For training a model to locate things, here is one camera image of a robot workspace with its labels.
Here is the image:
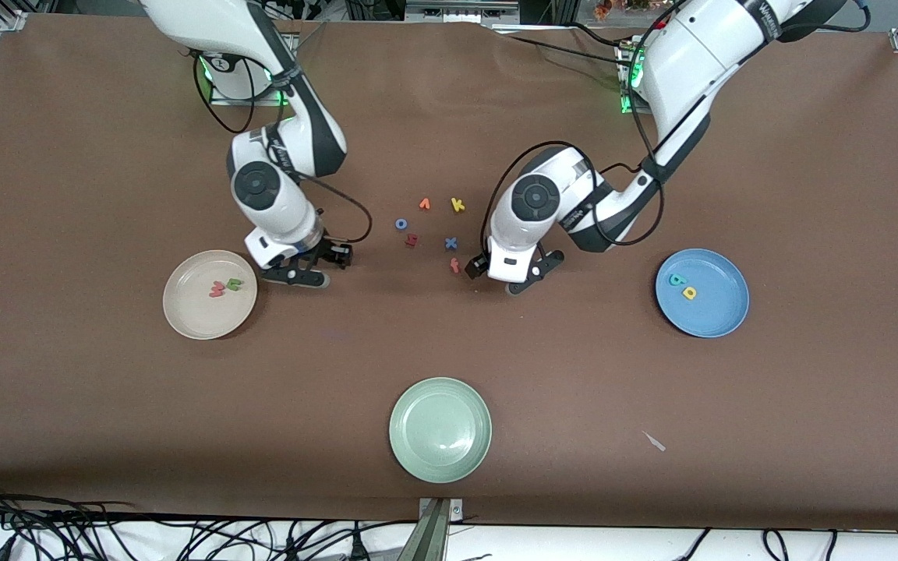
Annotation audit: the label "brown table cover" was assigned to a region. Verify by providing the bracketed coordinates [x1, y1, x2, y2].
[0, 12, 898, 532]

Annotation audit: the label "pale green plate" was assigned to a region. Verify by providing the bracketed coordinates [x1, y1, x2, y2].
[389, 377, 493, 484]

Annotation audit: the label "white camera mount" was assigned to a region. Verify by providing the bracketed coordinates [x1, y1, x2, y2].
[243, 230, 299, 270]
[486, 232, 539, 284]

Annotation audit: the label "beige brown plate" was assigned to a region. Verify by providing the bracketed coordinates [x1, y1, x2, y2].
[163, 250, 258, 340]

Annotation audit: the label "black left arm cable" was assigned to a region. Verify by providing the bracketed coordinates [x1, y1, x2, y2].
[480, 78, 666, 258]

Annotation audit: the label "tangled black floor cables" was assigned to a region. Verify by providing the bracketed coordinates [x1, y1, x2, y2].
[0, 479, 419, 561]

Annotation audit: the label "black table cable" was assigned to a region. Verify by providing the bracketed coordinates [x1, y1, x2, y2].
[492, 22, 637, 67]

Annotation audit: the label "grey metal camera post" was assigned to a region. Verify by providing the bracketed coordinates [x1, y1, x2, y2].
[398, 497, 465, 561]

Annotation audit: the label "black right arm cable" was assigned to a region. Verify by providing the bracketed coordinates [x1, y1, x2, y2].
[192, 51, 373, 246]

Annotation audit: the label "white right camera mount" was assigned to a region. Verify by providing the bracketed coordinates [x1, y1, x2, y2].
[243, 230, 299, 270]

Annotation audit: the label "grey metal frame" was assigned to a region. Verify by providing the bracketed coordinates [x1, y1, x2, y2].
[405, 0, 521, 24]

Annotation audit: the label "blue plate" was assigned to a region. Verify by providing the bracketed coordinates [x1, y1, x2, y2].
[655, 249, 751, 339]

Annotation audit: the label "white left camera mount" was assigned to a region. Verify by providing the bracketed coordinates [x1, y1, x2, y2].
[486, 232, 539, 284]

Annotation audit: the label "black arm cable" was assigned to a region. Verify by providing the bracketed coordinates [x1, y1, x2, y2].
[480, 78, 666, 258]
[192, 51, 373, 246]

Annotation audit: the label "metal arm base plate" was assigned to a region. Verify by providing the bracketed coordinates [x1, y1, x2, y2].
[210, 74, 294, 108]

